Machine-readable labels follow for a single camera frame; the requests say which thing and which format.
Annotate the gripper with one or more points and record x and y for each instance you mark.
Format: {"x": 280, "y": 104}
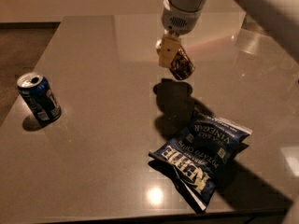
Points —
{"x": 178, "y": 20}

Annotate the orange soda can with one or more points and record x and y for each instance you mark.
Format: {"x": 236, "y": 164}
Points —
{"x": 181, "y": 66}

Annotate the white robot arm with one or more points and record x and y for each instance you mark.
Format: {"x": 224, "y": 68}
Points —
{"x": 280, "y": 18}

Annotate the blue soda can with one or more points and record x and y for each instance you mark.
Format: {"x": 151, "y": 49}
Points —
{"x": 36, "y": 92}

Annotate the blue potato chip bag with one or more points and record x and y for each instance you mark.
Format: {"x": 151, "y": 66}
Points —
{"x": 199, "y": 153}

